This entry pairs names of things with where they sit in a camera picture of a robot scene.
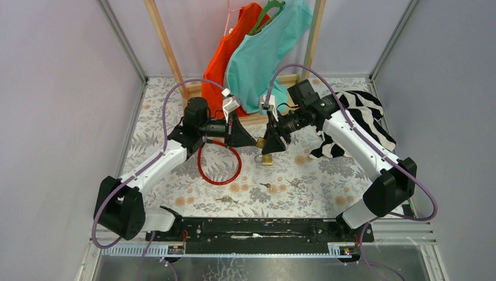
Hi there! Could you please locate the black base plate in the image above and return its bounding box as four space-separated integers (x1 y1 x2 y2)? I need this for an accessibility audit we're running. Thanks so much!
146 217 374 255

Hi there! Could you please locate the orange shirt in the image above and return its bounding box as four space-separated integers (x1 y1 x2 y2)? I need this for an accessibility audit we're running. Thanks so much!
201 2 262 114

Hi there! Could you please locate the pink clothes hanger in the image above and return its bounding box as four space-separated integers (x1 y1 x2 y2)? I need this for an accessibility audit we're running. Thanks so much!
223 0 241 36

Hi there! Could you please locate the black white striped cloth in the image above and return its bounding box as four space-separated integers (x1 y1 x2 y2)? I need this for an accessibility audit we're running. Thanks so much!
309 90 397 159

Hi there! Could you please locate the wooden clothes rack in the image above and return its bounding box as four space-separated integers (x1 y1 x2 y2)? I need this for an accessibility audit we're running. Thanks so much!
144 0 326 125

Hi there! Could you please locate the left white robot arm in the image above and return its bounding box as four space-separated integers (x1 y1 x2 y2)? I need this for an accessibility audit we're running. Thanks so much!
94 95 256 241

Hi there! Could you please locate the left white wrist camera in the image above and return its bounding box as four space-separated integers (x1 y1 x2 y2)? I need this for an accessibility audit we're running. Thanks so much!
221 88 240 122

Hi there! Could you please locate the floral table mat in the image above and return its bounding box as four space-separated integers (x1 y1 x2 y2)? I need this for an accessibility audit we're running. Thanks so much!
123 78 372 218

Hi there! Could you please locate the white slotted cable duct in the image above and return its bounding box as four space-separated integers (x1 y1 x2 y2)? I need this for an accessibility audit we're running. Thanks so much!
101 244 185 257

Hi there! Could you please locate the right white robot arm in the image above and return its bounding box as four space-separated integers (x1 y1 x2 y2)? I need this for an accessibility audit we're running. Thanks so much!
260 80 416 241

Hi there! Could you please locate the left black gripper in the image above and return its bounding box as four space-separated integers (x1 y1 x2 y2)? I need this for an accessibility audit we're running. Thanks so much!
197 111 256 149

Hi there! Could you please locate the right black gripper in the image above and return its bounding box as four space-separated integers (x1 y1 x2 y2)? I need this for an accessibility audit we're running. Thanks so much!
261 107 306 156

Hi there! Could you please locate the green clothes hanger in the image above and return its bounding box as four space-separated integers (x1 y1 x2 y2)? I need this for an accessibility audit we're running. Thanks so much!
248 0 285 36

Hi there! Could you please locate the large brass padlock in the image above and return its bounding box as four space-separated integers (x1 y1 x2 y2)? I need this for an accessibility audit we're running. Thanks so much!
254 154 273 166

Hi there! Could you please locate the teal shirt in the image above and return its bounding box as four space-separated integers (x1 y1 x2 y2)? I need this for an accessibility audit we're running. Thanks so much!
225 1 313 114

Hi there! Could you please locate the red cable lock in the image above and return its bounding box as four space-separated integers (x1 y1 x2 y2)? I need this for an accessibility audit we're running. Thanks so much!
197 139 243 186

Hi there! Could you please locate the small brass padlock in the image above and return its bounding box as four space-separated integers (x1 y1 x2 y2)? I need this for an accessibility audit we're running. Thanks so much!
255 138 266 149

